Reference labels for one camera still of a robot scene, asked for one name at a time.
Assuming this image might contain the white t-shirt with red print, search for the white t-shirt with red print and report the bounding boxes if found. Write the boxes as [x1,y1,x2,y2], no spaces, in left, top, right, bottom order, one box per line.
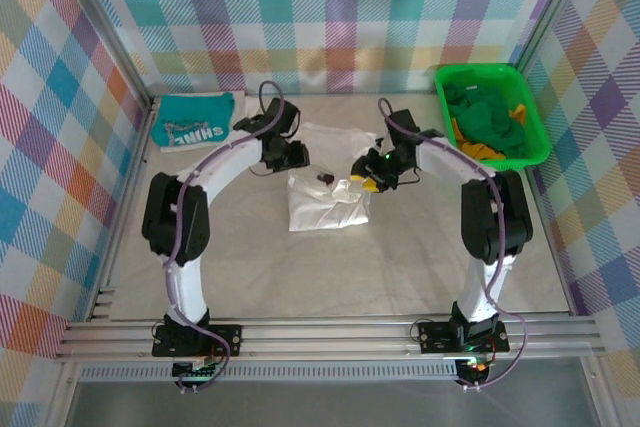
[287,121,379,233]

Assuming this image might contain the crumpled yellow t-shirt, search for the crumpled yellow t-shirt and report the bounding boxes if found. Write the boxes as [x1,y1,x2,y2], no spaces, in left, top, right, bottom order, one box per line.
[448,104,527,162]

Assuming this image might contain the folded teal SHINE t-shirt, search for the folded teal SHINE t-shirt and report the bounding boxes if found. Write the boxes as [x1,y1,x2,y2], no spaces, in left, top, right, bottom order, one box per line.
[151,91,236,148]

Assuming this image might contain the crumpled green t-shirt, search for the crumpled green t-shirt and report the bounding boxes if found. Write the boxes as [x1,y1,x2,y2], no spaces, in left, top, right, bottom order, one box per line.
[444,77,532,161]

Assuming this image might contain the green plastic basket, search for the green plastic basket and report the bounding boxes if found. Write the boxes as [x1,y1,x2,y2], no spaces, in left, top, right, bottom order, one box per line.
[433,62,552,174]

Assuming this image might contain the right controller circuit board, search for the right controller circuit board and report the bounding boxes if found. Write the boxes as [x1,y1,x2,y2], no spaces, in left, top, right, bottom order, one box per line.
[454,354,496,391]

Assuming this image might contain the controller circuit board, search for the controller circuit board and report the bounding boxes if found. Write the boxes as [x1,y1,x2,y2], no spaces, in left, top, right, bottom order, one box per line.
[454,354,496,391]
[171,354,224,396]

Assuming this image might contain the left controller circuit board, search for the left controller circuit board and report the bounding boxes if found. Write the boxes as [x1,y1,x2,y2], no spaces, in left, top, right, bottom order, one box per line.
[171,354,224,396]

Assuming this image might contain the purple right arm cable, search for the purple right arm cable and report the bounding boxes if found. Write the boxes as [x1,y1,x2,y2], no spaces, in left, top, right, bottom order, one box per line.
[377,97,530,391]

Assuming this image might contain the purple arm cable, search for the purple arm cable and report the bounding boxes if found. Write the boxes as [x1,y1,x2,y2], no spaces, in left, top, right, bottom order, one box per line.
[162,80,287,393]
[377,97,530,391]

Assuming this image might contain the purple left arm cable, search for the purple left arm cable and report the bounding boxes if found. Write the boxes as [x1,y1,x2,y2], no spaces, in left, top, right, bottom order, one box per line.
[162,80,287,393]

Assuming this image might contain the aluminium mounting rail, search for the aluminium mounting rail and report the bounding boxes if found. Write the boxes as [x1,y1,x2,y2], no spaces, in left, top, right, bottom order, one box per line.
[53,314,607,363]

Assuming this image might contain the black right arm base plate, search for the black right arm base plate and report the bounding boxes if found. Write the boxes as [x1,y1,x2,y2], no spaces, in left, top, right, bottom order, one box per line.
[417,320,511,354]

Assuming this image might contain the aluminium table side rail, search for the aluminium table side rail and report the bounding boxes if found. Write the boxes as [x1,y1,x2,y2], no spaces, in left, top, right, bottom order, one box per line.
[84,99,161,323]
[524,166,576,318]

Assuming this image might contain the slotted grey cable duct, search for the slotted grey cable duct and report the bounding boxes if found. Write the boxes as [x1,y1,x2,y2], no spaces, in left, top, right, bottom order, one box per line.
[78,364,459,382]

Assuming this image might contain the aluminium frame post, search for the aluminium frame post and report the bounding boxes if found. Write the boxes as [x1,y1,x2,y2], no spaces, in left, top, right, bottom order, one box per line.
[508,0,600,76]
[49,0,157,107]

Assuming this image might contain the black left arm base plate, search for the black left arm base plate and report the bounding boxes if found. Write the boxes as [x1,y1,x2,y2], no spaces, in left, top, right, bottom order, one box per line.
[151,324,244,358]

